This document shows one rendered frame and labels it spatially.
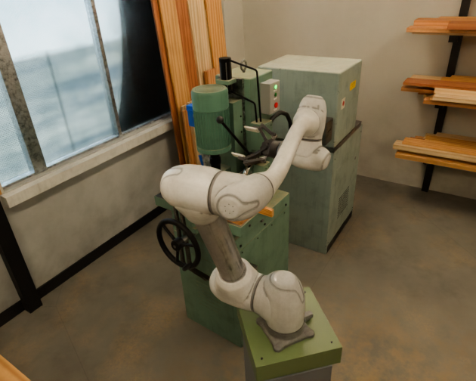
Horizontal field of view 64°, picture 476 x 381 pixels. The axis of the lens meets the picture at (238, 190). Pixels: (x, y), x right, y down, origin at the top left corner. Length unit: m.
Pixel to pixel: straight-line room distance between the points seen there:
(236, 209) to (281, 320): 0.66
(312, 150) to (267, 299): 0.59
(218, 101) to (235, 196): 0.89
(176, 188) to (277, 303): 0.62
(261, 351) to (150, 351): 1.10
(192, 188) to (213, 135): 0.82
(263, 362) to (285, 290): 0.29
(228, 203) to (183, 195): 0.16
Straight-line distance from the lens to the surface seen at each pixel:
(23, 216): 2.90
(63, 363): 2.72
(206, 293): 2.37
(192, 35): 3.61
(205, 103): 1.81
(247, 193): 1.01
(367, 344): 2.60
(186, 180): 1.09
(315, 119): 1.46
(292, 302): 1.49
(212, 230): 1.23
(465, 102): 3.37
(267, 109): 2.05
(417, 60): 3.91
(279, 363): 1.60
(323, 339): 1.67
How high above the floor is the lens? 1.97
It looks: 29 degrees down
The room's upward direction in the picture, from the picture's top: 3 degrees counter-clockwise
